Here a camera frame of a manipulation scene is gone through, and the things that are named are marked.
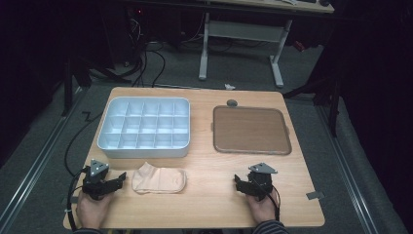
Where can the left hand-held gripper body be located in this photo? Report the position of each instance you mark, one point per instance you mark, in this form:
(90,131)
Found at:
(96,185)

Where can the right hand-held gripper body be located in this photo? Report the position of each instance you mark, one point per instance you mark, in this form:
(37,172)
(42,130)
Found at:
(261,183)

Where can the beige sock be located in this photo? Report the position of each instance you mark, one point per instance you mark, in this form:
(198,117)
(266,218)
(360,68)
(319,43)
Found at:
(159,182)

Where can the white divided storage box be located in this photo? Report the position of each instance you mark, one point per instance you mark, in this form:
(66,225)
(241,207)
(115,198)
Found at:
(144,126)

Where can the person's left hand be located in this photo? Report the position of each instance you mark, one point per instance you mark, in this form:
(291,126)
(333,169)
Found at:
(92,209)

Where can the person's right hand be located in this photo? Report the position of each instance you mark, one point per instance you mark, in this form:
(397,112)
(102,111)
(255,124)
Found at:
(263,209)

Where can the brown wooden tray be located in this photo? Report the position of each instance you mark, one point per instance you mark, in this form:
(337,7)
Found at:
(250,130)

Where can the grey round table grommet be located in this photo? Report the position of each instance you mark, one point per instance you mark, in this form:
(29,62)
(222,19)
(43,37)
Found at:
(232,103)

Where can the white crumpled paper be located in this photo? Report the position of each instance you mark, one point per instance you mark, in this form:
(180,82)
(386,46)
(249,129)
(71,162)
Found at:
(229,86)

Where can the black metal stand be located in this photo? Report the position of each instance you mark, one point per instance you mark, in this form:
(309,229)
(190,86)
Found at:
(69,84)
(332,107)

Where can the red object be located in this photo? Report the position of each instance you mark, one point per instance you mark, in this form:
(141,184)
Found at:
(299,46)

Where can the white-legged wooden desk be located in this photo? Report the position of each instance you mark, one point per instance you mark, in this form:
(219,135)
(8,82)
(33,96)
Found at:
(243,31)

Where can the dark equipment with red light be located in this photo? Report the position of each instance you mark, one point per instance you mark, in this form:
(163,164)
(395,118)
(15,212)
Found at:
(138,19)

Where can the dark object on desk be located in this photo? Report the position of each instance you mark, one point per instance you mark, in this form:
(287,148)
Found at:
(324,2)

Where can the metal floor rail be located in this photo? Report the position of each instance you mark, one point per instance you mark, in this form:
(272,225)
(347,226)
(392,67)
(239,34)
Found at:
(39,162)
(347,169)

